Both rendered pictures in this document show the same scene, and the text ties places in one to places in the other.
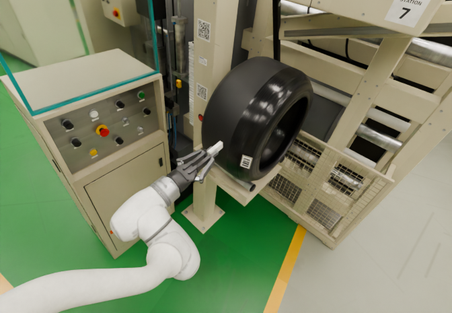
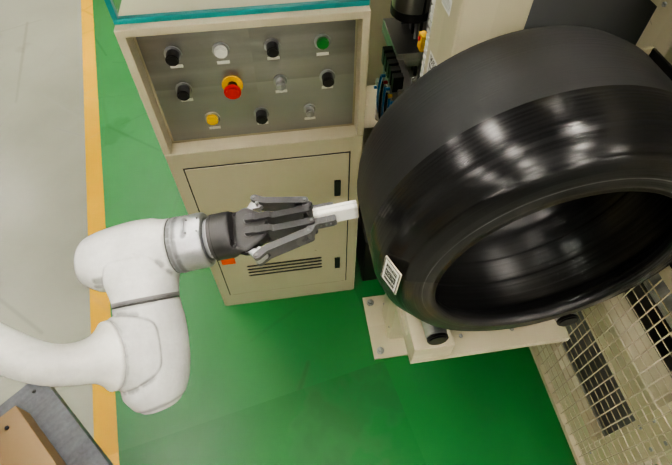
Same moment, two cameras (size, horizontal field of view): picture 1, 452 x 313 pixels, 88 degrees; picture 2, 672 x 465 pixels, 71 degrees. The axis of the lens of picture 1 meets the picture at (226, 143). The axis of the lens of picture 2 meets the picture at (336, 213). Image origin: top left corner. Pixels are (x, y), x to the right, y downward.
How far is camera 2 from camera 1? 42 cm
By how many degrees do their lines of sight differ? 31
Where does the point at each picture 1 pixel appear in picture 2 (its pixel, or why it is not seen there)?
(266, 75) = (537, 87)
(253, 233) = (470, 426)
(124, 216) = (92, 246)
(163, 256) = (96, 348)
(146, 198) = (139, 238)
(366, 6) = not seen: outside the picture
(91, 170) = (200, 148)
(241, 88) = (455, 98)
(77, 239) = not seen: hidden behind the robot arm
